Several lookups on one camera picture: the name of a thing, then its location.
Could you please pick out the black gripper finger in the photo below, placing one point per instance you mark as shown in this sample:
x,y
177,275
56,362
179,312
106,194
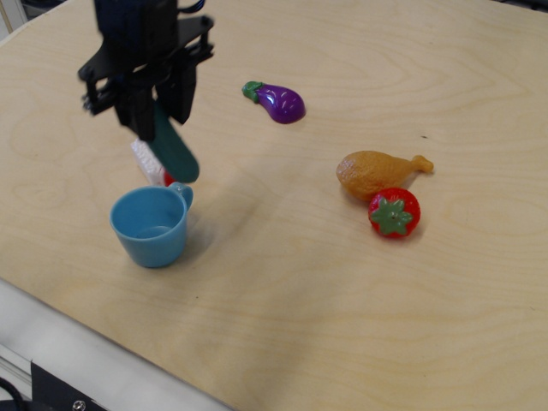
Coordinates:
x,y
176,94
134,106

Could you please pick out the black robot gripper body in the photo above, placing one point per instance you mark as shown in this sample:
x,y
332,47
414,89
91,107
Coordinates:
x,y
143,43

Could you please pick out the dark green toy cucumber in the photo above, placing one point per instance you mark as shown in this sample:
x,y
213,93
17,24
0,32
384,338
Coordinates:
x,y
170,150

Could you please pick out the blue plastic toy cup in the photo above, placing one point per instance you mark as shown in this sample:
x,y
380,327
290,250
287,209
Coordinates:
x,y
151,223

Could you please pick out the red white apple slice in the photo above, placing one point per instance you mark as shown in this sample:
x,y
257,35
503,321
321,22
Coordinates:
x,y
152,169

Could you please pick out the purple toy eggplant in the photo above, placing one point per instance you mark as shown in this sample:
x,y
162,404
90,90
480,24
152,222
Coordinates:
x,y
283,105

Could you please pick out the orange toy chicken drumstick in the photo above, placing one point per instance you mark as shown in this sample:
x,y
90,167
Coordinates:
x,y
365,173

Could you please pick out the red toy strawberry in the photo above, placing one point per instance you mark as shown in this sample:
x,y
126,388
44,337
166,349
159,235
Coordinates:
x,y
394,212

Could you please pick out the black bracket with screw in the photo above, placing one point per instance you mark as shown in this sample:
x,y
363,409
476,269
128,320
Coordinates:
x,y
51,391

